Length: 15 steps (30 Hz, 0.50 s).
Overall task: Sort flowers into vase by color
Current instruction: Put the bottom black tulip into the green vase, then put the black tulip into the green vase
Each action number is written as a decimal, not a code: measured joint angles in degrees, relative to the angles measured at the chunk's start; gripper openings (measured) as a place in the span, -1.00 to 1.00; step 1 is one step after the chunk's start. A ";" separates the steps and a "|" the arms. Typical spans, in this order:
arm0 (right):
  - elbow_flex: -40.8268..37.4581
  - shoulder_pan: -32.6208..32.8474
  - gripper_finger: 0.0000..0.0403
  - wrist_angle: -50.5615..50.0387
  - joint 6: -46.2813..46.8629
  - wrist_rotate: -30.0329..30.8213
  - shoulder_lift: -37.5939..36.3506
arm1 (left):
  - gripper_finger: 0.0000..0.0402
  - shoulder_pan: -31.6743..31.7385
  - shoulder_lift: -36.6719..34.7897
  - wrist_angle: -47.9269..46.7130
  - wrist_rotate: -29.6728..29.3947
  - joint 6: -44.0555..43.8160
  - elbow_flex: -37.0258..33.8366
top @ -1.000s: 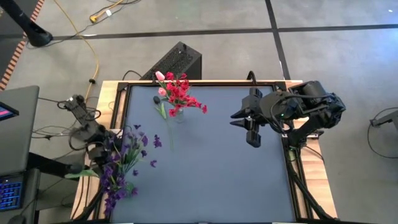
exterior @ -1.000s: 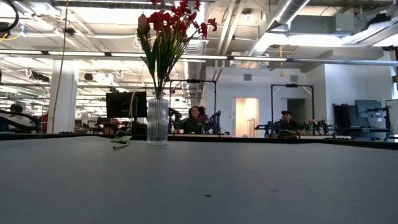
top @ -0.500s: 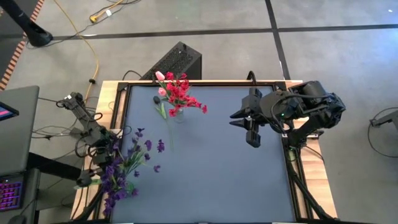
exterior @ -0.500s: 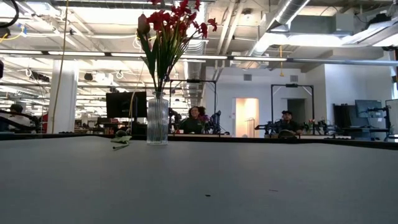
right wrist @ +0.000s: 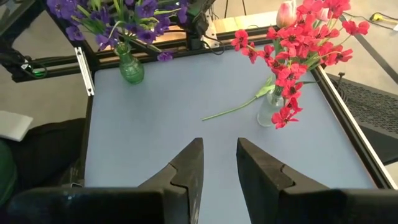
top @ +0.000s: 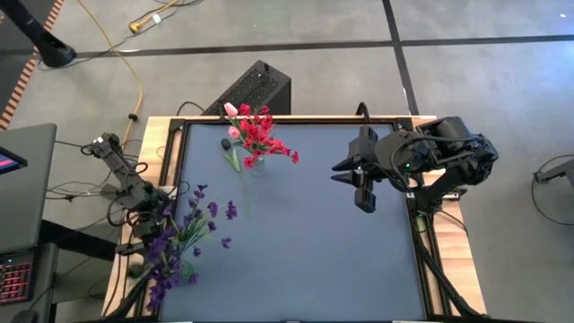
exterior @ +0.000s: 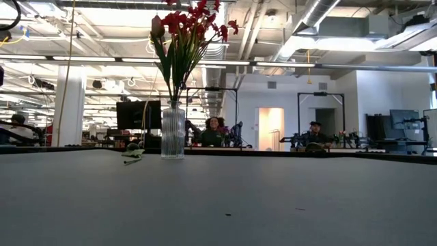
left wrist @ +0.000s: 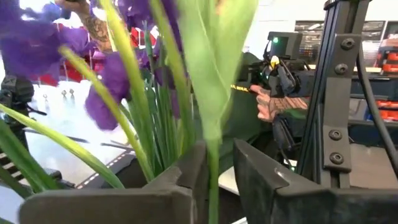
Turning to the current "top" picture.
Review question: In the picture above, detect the grey stand leg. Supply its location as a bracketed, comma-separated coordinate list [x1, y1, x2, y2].
[532, 157, 574, 189]

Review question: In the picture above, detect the black computer cable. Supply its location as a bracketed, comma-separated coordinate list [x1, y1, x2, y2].
[176, 100, 207, 117]

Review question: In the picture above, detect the black mat orange striped edge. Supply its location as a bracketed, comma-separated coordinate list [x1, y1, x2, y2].
[0, 0, 66, 132]

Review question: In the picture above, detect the small tilted screen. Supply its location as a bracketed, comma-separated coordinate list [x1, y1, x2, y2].
[0, 145, 29, 177]

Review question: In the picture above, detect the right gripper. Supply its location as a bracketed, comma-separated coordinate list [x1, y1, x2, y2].
[330, 127, 383, 214]

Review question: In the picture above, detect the black computer mouse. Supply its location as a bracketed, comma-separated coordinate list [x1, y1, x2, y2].
[11, 309, 40, 323]

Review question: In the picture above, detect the black computer tower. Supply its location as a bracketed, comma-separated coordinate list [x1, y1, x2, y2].
[201, 59, 292, 117]

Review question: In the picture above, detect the black stand base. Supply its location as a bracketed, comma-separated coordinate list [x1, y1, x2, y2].
[0, 0, 78, 69]

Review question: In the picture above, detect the black tulip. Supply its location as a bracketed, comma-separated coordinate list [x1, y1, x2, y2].
[220, 136, 251, 216]

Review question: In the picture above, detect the grey laptop lid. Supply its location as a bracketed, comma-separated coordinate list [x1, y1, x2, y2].
[0, 123, 58, 255]

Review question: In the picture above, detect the backlit keyboard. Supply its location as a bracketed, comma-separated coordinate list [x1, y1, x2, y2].
[0, 249, 38, 307]

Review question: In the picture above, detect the pink tulip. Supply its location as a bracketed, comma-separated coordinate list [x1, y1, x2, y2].
[222, 101, 252, 135]
[227, 126, 252, 149]

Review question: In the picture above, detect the black floor cable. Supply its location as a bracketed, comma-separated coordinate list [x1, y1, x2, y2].
[526, 154, 574, 228]

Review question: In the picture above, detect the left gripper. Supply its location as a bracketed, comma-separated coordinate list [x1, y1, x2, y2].
[116, 212, 159, 279]

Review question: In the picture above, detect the clear ribbed glass vase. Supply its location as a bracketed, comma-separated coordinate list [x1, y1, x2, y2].
[250, 156, 269, 179]

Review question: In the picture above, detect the long yellow cable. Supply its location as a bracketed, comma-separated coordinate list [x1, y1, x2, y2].
[75, 0, 144, 149]

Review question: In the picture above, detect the yellow cable with plug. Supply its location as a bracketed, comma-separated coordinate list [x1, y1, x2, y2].
[128, 0, 180, 35]

